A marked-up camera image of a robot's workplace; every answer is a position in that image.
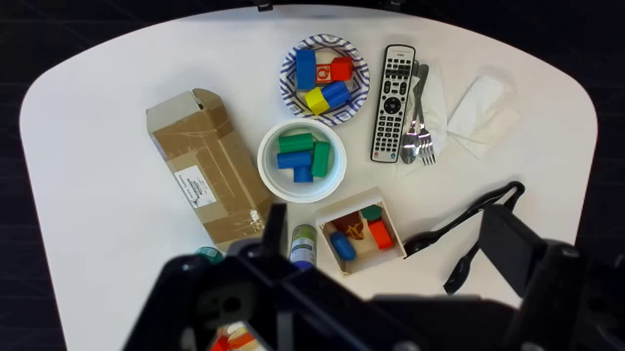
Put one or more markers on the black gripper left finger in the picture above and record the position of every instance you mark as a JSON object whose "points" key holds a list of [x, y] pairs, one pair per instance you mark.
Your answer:
{"points": [[274, 232]]}

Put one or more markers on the white paper napkin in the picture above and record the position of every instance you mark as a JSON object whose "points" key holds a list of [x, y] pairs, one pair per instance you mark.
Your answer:
{"points": [[481, 117]]}

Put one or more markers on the blue patterned paper bowl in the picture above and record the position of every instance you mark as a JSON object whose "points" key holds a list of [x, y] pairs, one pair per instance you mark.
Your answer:
{"points": [[327, 47]]}

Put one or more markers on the red block in patterned bowl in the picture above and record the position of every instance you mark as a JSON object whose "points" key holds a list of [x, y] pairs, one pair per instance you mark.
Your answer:
{"points": [[341, 68]]}

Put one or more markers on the metal fork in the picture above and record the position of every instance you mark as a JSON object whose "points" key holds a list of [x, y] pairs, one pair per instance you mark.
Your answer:
{"points": [[425, 137]]}

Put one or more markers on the green block in white bowl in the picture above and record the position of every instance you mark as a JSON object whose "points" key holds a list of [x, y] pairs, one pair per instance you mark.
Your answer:
{"points": [[296, 142]]}

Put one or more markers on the metal spoon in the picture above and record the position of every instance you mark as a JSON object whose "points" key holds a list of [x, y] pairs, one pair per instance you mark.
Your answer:
{"points": [[409, 135]]}

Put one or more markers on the white ceramic bowl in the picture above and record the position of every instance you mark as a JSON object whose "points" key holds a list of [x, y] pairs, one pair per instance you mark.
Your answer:
{"points": [[304, 183]]}

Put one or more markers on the yellow block in patterned bowl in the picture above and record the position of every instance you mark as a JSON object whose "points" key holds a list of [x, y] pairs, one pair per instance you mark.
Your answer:
{"points": [[317, 102]]}

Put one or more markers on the blue block in white bowl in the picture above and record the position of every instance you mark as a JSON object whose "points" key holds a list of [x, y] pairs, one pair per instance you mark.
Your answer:
{"points": [[294, 158]]}

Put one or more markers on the brown cardboard box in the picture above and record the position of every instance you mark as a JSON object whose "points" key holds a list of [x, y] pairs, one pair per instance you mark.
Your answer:
{"points": [[212, 164]]}

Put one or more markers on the small bottle with green cap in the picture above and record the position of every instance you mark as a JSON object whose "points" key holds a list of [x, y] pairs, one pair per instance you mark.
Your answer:
{"points": [[304, 246]]}

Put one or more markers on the grey black remote control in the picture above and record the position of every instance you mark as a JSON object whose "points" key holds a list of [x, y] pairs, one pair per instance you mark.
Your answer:
{"points": [[391, 102]]}

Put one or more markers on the black plastic tongs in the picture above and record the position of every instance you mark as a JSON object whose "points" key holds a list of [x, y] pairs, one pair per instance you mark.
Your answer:
{"points": [[513, 191]]}

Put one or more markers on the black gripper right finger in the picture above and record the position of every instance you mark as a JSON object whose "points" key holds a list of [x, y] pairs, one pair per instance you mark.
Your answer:
{"points": [[511, 246]]}

